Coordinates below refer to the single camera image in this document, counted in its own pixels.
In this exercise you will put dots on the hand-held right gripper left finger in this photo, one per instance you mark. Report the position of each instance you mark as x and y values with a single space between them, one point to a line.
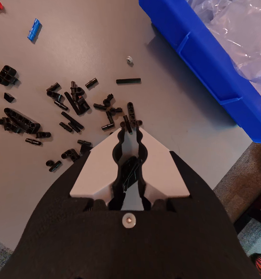
95 174

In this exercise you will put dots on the pile of black lego pieces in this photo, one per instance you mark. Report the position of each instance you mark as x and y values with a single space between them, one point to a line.
19 118

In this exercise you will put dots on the blue lego pin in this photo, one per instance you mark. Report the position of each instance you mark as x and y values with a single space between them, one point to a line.
34 29

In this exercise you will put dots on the black curved lego panel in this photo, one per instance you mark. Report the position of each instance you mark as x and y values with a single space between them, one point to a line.
130 172

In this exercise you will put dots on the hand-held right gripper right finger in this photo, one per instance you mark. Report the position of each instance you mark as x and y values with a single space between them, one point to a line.
163 174

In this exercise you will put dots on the small light grey lego bush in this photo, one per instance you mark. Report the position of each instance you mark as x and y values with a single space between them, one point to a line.
129 60

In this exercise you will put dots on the blue plastic bin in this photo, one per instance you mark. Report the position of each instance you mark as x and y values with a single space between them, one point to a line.
198 54

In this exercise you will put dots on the clear plastic bag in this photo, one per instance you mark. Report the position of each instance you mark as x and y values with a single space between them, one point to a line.
241 32

